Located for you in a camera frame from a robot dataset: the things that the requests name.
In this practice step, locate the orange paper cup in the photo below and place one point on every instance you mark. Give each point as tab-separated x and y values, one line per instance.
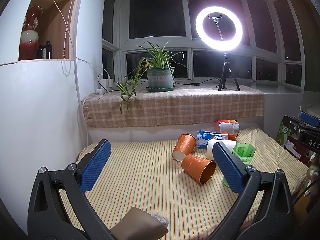
184	145
197	167

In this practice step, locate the white charger plug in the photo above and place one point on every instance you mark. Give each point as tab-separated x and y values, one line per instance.
103	82
109	83

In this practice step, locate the green plant pot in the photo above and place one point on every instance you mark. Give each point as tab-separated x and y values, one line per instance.
160	77

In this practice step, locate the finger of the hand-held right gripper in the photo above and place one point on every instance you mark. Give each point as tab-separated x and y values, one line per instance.
291	123
310	118

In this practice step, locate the wooden shelf niche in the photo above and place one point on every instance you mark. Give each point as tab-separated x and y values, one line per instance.
53	30

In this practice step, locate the grey knitted cloth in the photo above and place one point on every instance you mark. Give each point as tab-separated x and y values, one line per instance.
161	218

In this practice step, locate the beige plush toy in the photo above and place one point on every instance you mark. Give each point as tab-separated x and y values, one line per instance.
312	172

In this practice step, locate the white power strip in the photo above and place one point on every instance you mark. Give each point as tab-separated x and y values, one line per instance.
105	90

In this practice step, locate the green pot saucer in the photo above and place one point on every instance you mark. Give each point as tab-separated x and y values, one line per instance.
160	89

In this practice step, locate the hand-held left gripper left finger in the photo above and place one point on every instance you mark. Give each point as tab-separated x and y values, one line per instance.
96	166

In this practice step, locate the green white carton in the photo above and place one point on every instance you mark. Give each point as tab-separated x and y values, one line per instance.
282	132

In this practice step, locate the striped yellow mat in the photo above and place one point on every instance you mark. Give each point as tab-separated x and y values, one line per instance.
140	167

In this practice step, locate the window frame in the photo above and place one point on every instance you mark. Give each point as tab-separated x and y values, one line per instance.
120	47

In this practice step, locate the white plastic cup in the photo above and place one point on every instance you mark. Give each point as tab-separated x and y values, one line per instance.
210	150

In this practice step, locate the red white vase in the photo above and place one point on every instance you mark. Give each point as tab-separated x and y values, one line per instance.
29	42

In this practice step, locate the red box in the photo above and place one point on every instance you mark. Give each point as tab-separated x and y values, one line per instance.
296	150

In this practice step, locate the dark glass bottle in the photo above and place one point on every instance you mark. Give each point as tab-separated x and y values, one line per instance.
48	51
40	52

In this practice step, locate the checked beige cloth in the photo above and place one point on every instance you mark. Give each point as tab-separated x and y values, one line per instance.
175	107

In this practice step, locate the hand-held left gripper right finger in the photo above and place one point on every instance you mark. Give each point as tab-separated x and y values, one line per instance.
228	167

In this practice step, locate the blue snack packet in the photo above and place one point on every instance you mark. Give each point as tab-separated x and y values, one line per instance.
207	138

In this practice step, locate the spider plant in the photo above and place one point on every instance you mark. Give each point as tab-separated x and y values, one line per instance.
150	60

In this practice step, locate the phone holder clamp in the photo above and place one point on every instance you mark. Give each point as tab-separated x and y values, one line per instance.
215	17

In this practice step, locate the black tripod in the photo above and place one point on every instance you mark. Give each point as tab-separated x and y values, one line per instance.
226	72

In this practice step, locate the orange snack packet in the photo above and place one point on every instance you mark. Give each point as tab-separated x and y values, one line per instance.
228	128

